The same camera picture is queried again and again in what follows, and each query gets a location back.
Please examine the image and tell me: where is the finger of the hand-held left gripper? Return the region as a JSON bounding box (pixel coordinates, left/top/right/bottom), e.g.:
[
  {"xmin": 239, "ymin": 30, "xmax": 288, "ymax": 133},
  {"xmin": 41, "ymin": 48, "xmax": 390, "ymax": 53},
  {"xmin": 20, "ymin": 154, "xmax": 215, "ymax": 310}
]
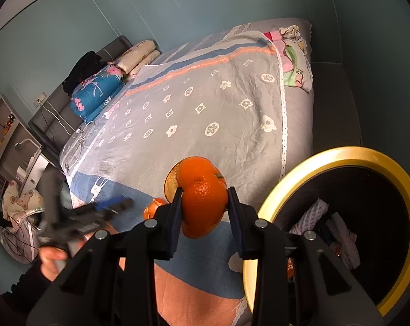
[{"xmin": 86, "ymin": 195, "xmax": 135, "ymax": 218}]

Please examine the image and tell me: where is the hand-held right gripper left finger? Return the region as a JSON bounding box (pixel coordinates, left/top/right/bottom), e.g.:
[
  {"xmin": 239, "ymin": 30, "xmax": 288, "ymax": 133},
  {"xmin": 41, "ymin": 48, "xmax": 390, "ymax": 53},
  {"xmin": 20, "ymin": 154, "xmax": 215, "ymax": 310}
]
[{"xmin": 27, "ymin": 187, "xmax": 185, "ymax": 326}]

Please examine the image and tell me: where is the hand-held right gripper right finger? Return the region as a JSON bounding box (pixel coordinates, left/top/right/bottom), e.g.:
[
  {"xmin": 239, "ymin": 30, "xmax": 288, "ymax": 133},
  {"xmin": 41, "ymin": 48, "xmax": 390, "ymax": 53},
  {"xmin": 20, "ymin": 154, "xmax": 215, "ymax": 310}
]
[{"xmin": 226, "ymin": 186, "xmax": 384, "ymax": 326}]

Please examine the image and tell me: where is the whole mandarin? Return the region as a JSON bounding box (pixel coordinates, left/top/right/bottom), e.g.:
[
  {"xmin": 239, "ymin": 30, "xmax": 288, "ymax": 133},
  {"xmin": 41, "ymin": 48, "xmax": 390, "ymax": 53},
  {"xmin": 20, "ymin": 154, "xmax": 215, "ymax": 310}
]
[{"xmin": 143, "ymin": 198, "xmax": 168, "ymax": 220}]

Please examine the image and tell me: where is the partly peeled orange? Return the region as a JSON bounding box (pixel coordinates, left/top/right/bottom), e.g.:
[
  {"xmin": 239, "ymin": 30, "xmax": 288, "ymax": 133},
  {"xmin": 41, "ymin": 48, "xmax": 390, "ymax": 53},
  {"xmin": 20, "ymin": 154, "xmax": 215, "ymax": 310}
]
[{"xmin": 164, "ymin": 156, "xmax": 229, "ymax": 239}]

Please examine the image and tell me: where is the small purple foam fruit net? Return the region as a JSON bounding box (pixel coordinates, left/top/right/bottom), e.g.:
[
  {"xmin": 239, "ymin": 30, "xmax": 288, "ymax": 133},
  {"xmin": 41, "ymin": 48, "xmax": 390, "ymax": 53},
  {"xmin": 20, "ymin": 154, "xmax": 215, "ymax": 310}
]
[{"xmin": 290, "ymin": 199, "xmax": 329, "ymax": 235}]

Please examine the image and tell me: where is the large purple foam fruit net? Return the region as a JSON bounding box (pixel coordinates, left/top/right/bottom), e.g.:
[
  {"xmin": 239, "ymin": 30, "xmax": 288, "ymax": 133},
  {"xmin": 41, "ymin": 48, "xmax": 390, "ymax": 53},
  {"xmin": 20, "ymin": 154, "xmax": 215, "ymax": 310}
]
[{"xmin": 325, "ymin": 212, "xmax": 362, "ymax": 269}]

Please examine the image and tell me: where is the black bin with yellow rim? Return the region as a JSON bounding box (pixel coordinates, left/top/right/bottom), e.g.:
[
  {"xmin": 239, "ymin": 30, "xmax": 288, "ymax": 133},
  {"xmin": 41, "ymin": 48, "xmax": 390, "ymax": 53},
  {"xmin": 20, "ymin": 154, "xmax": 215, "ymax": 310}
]
[{"xmin": 242, "ymin": 146, "xmax": 410, "ymax": 318}]

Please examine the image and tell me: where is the person's left forearm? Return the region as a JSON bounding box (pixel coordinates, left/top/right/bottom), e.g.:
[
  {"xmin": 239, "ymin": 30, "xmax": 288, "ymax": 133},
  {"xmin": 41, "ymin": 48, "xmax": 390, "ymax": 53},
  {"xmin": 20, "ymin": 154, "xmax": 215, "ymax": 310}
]
[{"xmin": 1, "ymin": 261, "xmax": 61, "ymax": 316}]

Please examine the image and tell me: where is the person's left hand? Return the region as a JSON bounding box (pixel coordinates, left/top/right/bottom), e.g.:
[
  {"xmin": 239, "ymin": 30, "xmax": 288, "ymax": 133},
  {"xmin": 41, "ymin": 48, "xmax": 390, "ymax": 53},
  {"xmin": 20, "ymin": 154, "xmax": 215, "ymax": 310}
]
[{"xmin": 39, "ymin": 246, "xmax": 73, "ymax": 282}]

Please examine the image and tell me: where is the teddy bear printed cloth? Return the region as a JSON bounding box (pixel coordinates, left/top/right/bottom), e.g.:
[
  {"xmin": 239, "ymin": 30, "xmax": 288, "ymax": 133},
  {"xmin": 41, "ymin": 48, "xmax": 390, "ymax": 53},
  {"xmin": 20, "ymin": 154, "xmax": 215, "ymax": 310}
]
[{"xmin": 1, "ymin": 181, "xmax": 44, "ymax": 218}]

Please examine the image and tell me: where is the white desk lamp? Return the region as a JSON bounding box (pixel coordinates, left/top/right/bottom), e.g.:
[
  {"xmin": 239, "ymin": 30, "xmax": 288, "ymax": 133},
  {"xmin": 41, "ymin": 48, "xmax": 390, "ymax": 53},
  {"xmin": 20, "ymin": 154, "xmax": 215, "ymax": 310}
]
[{"xmin": 14, "ymin": 139, "xmax": 43, "ymax": 177}]

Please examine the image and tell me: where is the white shelf cabinet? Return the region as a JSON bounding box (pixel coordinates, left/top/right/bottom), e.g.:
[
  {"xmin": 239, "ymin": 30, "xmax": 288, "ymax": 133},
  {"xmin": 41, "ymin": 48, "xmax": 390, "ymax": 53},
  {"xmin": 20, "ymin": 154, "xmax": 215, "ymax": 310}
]
[{"xmin": 0, "ymin": 92, "xmax": 43, "ymax": 198}]

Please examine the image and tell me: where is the grey upholstered headboard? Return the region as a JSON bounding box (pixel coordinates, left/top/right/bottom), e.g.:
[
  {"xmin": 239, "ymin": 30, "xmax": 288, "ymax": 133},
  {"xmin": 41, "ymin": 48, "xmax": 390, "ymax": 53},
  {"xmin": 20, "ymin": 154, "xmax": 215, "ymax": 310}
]
[{"xmin": 29, "ymin": 36, "xmax": 133, "ymax": 160}]

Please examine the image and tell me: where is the blue floral folded quilt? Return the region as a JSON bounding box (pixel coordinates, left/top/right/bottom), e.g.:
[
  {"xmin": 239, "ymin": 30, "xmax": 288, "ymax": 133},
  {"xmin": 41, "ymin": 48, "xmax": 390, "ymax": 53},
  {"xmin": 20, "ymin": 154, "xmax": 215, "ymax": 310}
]
[{"xmin": 70, "ymin": 64, "xmax": 125, "ymax": 124}]

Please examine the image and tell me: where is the white sheer lace-edged cover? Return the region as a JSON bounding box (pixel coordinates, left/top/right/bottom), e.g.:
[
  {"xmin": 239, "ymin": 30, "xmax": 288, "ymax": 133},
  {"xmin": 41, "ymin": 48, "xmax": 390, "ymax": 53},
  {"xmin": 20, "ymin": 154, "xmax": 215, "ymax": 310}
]
[{"xmin": 61, "ymin": 30, "xmax": 290, "ymax": 191}]

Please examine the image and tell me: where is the grey printed blanket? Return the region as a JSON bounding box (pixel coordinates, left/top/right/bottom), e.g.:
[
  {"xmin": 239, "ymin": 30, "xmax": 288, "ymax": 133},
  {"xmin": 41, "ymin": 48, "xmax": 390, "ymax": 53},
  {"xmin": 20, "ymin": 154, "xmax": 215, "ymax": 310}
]
[{"xmin": 61, "ymin": 17, "xmax": 314, "ymax": 326}]

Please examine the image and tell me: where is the black cloth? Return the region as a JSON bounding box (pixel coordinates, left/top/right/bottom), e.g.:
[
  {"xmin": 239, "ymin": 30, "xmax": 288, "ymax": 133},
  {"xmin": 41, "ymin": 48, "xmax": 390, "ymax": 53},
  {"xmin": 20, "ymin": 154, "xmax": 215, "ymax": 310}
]
[{"xmin": 62, "ymin": 51, "xmax": 107, "ymax": 94}]

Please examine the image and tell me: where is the cream printed pillow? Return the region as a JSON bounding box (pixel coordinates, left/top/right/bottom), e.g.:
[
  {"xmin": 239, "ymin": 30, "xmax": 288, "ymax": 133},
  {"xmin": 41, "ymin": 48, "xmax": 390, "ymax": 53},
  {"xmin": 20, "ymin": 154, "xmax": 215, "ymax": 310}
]
[
  {"xmin": 125, "ymin": 50, "xmax": 161, "ymax": 79},
  {"xmin": 116, "ymin": 40, "xmax": 156, "ymax": 70}
]

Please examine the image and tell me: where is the grey bed base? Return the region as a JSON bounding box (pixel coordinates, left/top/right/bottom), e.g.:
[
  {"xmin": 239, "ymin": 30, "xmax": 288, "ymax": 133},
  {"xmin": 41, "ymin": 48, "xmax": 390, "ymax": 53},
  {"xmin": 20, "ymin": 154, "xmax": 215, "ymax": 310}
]
[{"xmin": 307, "ymin": 18, "xmax": 363, "ymax": 164}]

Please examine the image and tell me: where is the cartoon printed sheet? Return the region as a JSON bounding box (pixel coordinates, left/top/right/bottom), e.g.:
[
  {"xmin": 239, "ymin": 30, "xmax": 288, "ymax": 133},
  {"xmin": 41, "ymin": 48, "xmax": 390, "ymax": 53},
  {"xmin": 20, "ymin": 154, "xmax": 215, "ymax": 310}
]
[{"xmin": 263, "ymin": 24, "xmax": 314, "ymax": 93}]

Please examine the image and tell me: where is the white cable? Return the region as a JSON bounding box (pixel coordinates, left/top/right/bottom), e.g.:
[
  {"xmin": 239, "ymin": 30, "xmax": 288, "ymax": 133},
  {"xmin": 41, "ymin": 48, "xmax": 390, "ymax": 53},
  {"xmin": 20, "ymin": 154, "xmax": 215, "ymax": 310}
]
[{"xmin": 40, "ymin": 104, "xmax": 87, "ymax": 143}]

